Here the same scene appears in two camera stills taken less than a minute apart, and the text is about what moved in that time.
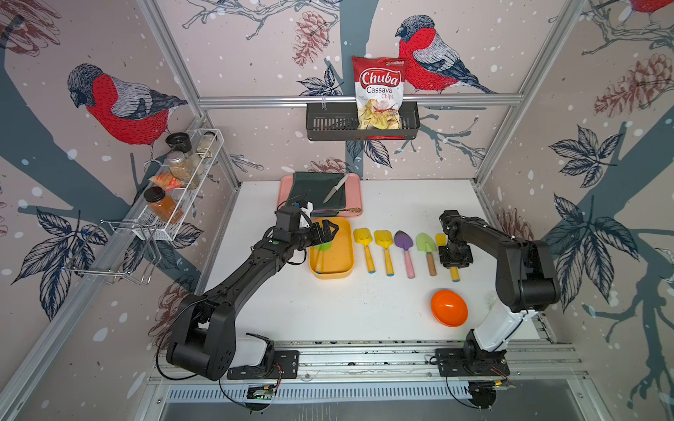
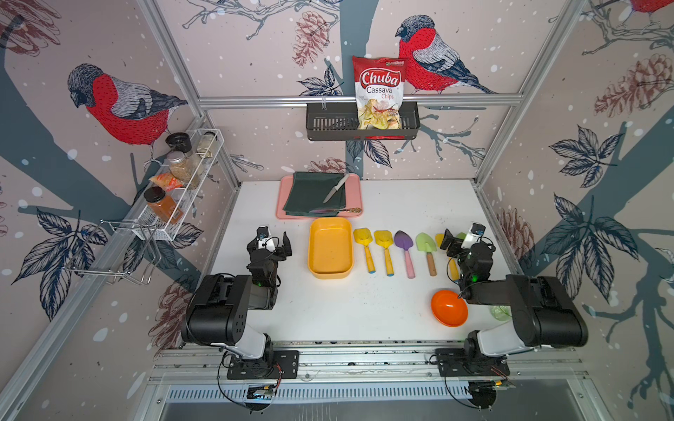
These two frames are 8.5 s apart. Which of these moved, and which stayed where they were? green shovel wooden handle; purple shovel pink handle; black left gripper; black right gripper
Moved: black left gripper; black right gripper
Stayed: green shovel wooden handle; purple shovel pink handle
